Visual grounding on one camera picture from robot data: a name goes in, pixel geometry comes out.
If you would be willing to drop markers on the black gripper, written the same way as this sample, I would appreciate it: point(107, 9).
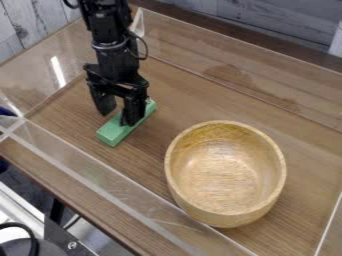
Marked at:
point(114, 77)

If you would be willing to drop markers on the green rectangular block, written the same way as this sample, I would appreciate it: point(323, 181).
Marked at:
point(112, 133)

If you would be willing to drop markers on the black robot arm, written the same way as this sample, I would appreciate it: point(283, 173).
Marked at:
point(107, 19)

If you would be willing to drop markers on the brown wooden bowl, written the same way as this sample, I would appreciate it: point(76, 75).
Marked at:
point(226, 173)

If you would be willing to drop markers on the blue object at left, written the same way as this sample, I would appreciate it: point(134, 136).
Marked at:
point(5, 112)

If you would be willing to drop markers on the white object at right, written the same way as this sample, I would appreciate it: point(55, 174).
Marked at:
point(335, 47)

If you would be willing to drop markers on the clear acrylic tray enclosure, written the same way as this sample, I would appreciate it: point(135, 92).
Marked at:
point(207, 76)

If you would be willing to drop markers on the clear acrylic corner bracket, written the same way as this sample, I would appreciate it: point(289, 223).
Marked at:
point(138, 24)

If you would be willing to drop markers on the black metal bracket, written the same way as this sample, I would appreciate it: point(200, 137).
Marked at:
point(59, 243)

